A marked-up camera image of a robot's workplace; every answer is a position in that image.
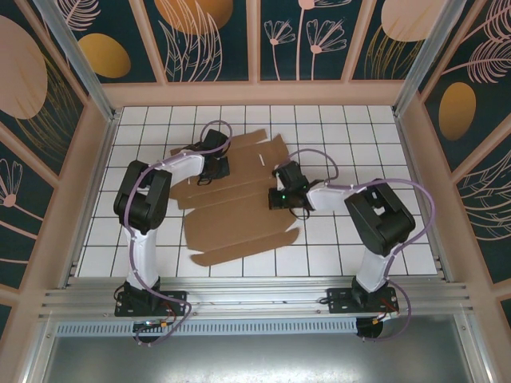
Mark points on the brown cardboard box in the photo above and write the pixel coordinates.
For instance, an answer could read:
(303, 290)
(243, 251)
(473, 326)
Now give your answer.
(239, 199)

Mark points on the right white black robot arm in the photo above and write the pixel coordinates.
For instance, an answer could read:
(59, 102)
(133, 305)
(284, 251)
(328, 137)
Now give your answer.
(375, 271)

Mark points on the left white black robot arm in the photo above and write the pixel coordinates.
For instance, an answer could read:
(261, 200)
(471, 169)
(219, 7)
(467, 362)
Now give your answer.
(143, 263)

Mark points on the yellow power connector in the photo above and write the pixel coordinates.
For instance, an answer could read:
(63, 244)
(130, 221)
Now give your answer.
(164, 325)
(377, 320)

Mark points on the grey metal sheet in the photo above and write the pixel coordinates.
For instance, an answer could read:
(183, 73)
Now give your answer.
(255, 359)

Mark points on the small circuit board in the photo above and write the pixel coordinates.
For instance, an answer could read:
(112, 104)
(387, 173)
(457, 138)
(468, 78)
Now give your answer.
(149, 323)

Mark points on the aluminium mounting rail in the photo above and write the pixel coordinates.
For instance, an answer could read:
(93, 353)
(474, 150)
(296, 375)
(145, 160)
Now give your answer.
(255, 293)

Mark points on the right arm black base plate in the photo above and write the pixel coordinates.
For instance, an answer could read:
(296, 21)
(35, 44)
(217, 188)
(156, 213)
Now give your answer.
(339, 299)

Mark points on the aluminium corner post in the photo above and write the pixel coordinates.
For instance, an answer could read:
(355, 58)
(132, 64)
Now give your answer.
(429, 60)
(84, 72)

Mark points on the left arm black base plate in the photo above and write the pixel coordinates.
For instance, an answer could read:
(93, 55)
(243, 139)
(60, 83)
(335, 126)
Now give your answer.
(175, 299)

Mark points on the aluminium side rail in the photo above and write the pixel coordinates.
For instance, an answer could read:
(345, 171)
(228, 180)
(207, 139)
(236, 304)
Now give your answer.
(71, 275)
(444, 269)

